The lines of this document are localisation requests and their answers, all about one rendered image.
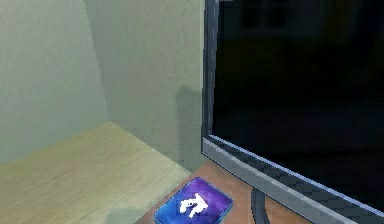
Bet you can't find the blue purple tissue box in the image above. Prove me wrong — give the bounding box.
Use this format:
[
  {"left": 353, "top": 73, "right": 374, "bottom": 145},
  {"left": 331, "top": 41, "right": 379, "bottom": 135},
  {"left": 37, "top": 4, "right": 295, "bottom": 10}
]
[{"left": 153, "top": 176, "right": 234, "bottom": 224}]

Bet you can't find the brown wooden tv stand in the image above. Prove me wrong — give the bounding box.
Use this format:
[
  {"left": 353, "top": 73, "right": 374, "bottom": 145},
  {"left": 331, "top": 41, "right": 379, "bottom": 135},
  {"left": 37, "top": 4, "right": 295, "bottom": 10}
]
[{"left": 133, "top": 159, "right": 314, "bottom": 224}]

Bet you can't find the black television set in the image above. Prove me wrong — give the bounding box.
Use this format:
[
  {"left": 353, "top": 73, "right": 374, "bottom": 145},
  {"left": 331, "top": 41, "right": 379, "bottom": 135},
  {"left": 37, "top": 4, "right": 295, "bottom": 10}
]
[{"left": 200, "top": 0, "right": 384, "bottom": 224}]

